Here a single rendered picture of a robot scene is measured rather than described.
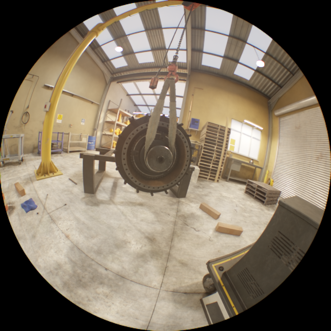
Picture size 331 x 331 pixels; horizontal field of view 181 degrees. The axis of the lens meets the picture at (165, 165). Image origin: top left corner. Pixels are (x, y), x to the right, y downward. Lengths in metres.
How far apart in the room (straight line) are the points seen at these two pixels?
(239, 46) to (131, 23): 4.89
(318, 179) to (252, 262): 4.86
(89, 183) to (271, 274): 2.02
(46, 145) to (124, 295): 2.69
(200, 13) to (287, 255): 6.16
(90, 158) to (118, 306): 1.67
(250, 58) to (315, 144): 4.64
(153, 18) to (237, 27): 3.42
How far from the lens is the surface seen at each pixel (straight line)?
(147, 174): 0.71
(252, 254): 0.61
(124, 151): 0.58
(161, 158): 0.54
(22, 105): 6.19
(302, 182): 5.52
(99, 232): 1.22
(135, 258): 1.03
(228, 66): 6.78
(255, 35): 6.32
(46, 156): 2.78
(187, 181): 2.01
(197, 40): 6.20
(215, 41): 6.14
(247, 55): 6.57
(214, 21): 5.92
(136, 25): 6.58
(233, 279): 0.73
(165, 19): 6.09
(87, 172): 1.73
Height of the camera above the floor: 0.92
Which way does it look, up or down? 10 degrees down
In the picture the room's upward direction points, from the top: 11 degrees clockwise
